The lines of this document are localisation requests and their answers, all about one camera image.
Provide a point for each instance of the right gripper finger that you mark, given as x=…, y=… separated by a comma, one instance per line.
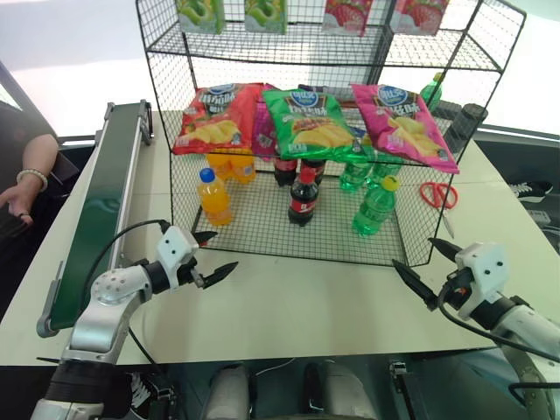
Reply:
x=445, y=250
x=413, y=282

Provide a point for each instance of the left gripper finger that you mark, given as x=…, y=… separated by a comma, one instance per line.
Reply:
x=204, y=238
x=221, y=274

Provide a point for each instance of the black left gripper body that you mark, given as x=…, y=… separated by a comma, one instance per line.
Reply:
x=191, y=272

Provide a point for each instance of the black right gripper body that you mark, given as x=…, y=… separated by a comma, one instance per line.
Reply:
x=455, y=291

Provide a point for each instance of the person's forearm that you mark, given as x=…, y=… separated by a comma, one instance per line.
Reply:
x=39, y=153

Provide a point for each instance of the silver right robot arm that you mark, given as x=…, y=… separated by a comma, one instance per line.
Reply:
x=525, y=332

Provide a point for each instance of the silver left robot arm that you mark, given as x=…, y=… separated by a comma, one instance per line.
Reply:
x=109, y=306

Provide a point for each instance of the green conveyor belt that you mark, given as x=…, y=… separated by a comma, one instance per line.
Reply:
x=102, y=210

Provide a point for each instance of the person's hand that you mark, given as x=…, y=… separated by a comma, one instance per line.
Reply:
x=16, y=199

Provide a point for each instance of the green soda bottle yellow cap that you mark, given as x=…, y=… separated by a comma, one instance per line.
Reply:
x=374, y=210

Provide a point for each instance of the white power strip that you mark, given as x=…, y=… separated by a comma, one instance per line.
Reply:
x=539, y=216

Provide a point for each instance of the black white sneaker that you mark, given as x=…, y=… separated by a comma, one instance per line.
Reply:
x=529, y=190

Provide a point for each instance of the red chips bag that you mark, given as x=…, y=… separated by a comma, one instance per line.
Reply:
x=216, y=120

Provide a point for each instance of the magenta chips bag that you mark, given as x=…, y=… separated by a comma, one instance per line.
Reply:
x=263, y=131

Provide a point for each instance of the black cylindrical container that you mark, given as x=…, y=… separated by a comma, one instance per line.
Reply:
x=466, y=127

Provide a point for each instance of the black lace-up sneaker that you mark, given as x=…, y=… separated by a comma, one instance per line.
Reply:
x=146, y=394

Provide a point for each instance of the pink chips bag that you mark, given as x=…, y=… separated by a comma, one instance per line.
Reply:
x=404, y=124

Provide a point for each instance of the dark grey box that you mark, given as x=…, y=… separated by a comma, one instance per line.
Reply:
x=448, y=109

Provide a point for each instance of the green chips bag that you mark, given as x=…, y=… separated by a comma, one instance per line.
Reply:
x=310, y=124

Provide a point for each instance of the dark snack bag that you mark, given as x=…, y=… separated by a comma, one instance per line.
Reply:
x=315, y=89

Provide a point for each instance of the person's black clothing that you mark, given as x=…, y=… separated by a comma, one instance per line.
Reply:
x=17, y=127

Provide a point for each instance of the green snack packets top shelf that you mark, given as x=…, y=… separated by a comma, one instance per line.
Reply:
x=200, y=15

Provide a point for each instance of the green drink carton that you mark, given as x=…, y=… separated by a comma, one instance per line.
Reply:
x=266, y=15

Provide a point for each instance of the red snack packets top shelf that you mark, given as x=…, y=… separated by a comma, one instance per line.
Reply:
x=417, y=15

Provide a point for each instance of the strawberry drink carton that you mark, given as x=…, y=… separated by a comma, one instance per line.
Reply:
x=346, y=15

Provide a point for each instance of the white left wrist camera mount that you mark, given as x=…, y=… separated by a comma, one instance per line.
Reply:
x=175, y=249

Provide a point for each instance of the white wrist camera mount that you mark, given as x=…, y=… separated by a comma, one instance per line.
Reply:
x=483, y=271
x=175, y=249

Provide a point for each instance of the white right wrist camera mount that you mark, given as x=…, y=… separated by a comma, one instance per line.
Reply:
x=483, y=271

